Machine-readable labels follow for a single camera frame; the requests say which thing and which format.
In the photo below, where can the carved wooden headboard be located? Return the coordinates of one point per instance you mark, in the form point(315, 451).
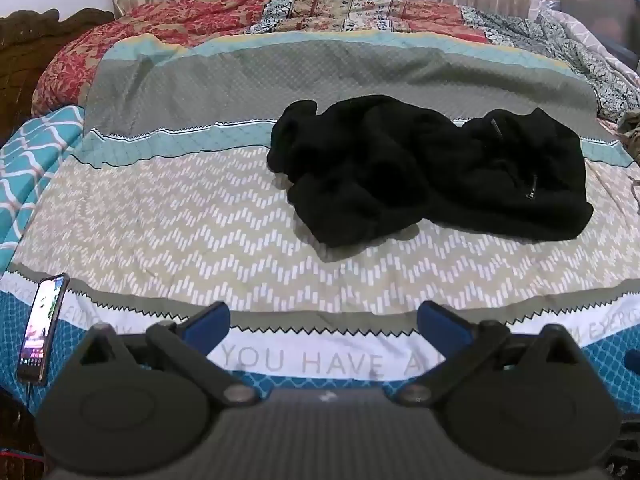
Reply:
point(25, 60)

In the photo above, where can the grey floral crumpled blanket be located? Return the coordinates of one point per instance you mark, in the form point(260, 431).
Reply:
point(585, 60)

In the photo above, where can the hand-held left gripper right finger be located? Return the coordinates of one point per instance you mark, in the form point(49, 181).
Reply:
point(436, 321)

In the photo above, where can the black pants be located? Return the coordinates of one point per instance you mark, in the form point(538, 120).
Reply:
point(415, 170)

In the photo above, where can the olive cloth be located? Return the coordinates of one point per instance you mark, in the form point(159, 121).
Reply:
point(631, 132)

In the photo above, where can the smartphone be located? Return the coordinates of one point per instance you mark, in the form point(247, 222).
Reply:
point(42, 330)

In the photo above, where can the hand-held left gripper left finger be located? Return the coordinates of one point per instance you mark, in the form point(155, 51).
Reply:
point(211, 321)

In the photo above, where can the zigzag patterned bedspread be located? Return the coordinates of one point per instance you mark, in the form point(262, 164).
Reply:
point(200, 220)

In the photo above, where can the red floral patchwork quilt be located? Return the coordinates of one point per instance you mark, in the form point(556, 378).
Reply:
point(175, 22)

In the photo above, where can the teal lattice bed sheet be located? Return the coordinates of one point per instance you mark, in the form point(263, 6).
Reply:
point(30, 160)

